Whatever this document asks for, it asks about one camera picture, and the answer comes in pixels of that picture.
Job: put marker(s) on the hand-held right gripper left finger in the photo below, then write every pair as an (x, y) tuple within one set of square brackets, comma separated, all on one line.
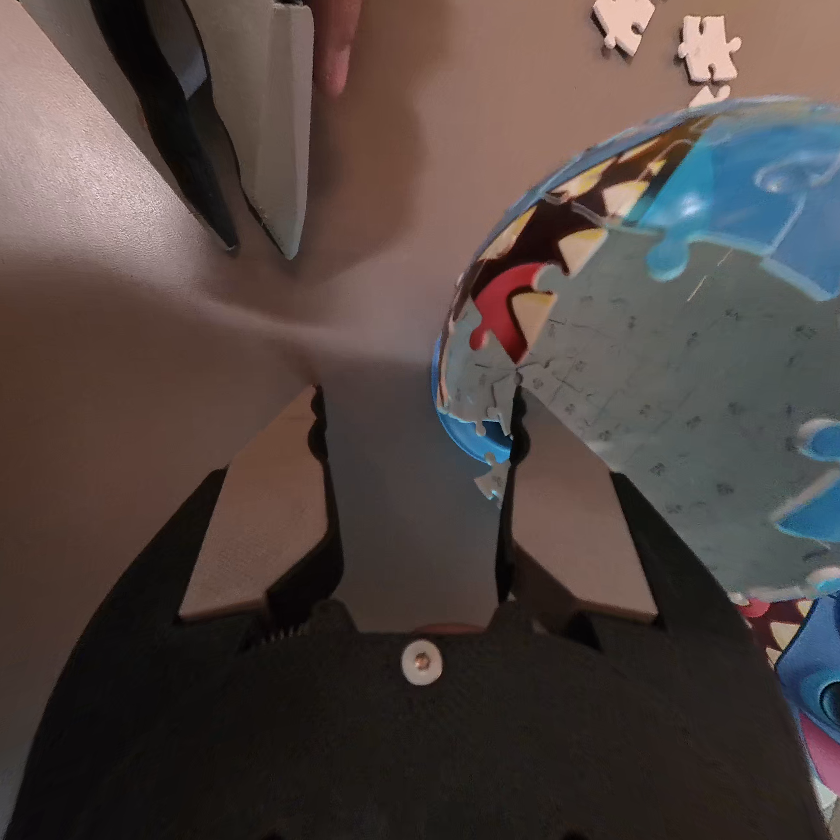
[(262, 525)]

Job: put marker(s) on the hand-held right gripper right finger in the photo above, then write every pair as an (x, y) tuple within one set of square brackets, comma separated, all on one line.
[(577, 544)]

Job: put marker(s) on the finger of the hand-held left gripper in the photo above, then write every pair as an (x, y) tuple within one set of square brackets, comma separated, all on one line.
[(275, 118), (177, 131)]

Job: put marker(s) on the blue puzzle ball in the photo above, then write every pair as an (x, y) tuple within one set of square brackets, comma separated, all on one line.
[(669, 341)]

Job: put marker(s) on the blue round ball stand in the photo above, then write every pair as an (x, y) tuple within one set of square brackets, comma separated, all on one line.
[(469, 443)]

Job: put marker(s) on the printed puzzle box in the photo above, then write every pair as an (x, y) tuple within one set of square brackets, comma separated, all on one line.
[(810, 682)]

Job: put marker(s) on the white puzzle piece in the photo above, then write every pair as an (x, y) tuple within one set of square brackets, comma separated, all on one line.
[(710, 97), (623, 23), (709, 49)]

